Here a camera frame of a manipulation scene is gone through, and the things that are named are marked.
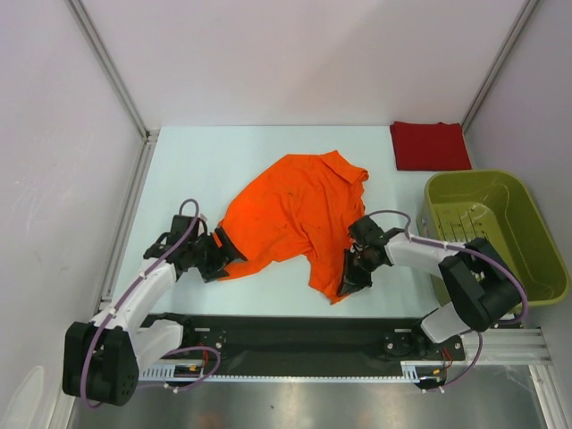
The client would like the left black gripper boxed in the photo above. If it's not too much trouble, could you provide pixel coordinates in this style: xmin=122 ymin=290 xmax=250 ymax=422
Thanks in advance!
xmin=188 ymin=226 xmax=246 ymax=282

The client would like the orange t shirt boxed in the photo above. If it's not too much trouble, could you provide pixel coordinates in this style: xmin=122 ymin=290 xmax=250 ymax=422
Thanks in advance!
xmin=219 ymin=151 xmax=369 ymax=304

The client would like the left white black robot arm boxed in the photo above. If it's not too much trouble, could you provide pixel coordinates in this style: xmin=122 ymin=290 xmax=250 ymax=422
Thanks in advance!
xmin=62 ymin=214 xmax=246 ymax=408

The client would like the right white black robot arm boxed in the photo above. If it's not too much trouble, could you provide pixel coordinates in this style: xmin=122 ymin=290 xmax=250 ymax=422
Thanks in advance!
xmin=337 ymin=215 xmax=528 ymax=358

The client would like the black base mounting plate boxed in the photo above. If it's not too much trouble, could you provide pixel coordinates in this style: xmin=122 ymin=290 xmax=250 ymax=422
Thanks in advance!
xmin=142 ymin=313 xmax=467 ymax=378

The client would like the folded red t shirt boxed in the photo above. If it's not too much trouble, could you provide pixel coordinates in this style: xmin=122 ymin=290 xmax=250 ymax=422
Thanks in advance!
xmin=390 ymin=122 xmax=472 ymax=172

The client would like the olive green plastic basket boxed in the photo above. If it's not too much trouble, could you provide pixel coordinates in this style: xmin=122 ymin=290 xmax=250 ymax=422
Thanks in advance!
xmin=416 ymin=170 xmax=571 ymax=307

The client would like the white slotted cable duct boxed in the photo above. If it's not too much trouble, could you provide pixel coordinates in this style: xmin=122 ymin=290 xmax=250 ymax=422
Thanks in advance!
xmin=139 ymin=362 xmax=444 ymax=385

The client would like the left aluminium corner post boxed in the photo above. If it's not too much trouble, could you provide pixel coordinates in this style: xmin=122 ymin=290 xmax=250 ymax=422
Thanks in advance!
xmin=64 ymin=0 xmax=150 ymax=142

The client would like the aluminium corner post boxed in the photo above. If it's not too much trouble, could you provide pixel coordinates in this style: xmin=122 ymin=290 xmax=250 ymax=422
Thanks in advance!
xmin=461 ymin=0 xmax=543 ymax=133
xmin=64 ymin=0 xmax=150 ymax=142

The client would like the right aluminium corner post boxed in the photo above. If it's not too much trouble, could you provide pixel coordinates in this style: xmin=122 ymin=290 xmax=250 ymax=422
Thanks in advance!
xmin=461 ymin=0 xmax=543 ymax=133

